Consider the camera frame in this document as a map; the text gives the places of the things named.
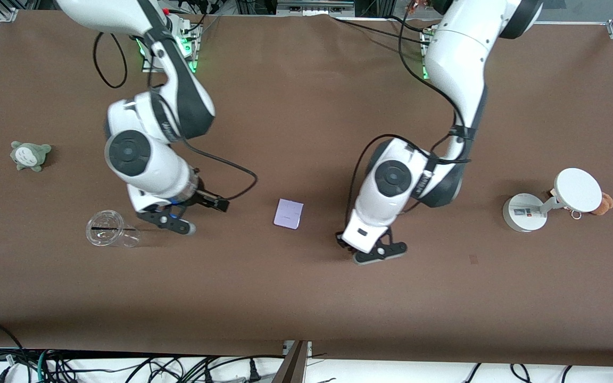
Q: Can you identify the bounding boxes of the white metal bracket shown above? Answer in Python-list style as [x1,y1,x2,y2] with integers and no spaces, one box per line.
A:
[282,340,313,358]

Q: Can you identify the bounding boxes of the clear plastic cup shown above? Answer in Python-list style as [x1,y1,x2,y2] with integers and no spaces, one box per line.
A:
[86,210,141,248]

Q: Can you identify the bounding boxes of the brown table cover sheet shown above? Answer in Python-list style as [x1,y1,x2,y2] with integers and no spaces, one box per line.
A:
[0,10,613,368]

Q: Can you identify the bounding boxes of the brown wooden post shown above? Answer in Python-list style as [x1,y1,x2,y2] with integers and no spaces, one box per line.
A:
[272,340,310,383]

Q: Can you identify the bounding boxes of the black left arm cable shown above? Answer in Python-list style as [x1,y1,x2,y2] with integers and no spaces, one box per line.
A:
[345,11,472,237]

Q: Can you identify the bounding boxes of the grey green plush toy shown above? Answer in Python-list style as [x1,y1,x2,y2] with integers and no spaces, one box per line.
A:
[10,141,52,172]

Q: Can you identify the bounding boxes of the green floor cable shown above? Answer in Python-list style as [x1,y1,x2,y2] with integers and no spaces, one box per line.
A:
[37,348,53,383]

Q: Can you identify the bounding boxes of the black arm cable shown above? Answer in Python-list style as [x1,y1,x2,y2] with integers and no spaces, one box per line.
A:
[93,11,259,202]
[345,11,472,237]

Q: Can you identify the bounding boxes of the white round desk lamp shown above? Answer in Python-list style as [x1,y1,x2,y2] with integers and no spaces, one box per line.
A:
[502,168,602,233]

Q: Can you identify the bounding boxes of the brown plush toy keychain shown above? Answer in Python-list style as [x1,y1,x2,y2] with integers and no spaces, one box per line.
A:
[591,193,613,216]

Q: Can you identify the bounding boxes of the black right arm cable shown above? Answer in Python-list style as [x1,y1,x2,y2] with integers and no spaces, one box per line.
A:
[93,11,259,202]

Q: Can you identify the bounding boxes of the grey metal equipment rail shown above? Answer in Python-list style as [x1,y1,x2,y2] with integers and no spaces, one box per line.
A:
[276,0,356,15]

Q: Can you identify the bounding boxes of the black base cable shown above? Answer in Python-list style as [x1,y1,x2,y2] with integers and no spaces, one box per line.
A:
[330,16,425,41]
[352,22,424,45]

